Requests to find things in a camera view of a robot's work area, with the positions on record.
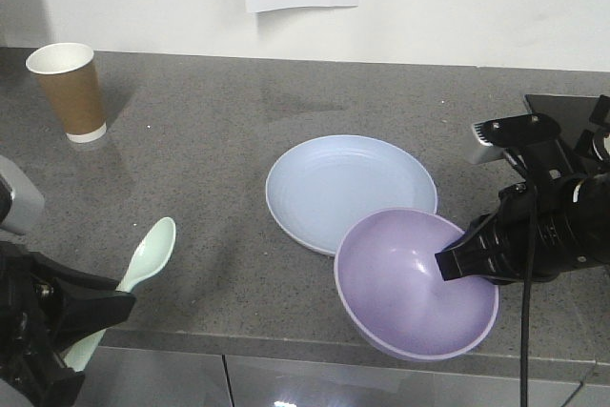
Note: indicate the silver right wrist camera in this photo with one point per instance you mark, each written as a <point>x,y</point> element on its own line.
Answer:
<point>484,151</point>

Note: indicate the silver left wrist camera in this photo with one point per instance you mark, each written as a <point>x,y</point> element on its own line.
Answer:
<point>22,203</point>

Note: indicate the brown paper cup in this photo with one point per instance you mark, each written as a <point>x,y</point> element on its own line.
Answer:
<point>67,76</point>

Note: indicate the light blue plate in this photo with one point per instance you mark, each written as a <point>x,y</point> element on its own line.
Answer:
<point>319,189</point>

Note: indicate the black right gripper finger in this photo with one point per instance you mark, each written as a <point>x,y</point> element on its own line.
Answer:
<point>479,252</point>

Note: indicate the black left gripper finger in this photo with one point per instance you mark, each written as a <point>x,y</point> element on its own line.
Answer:
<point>76,304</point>

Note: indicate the purple plastic bowl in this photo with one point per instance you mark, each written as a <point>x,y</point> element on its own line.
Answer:
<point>390,285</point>

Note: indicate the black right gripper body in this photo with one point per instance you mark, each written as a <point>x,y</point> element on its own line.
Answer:
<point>557,219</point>

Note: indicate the mint green plastic spoon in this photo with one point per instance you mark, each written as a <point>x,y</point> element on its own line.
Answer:
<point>148,259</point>

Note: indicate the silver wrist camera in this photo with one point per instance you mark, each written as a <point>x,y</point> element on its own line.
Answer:
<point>22,203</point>
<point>484,151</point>

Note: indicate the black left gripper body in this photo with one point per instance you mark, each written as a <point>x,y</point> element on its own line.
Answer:
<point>29,364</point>

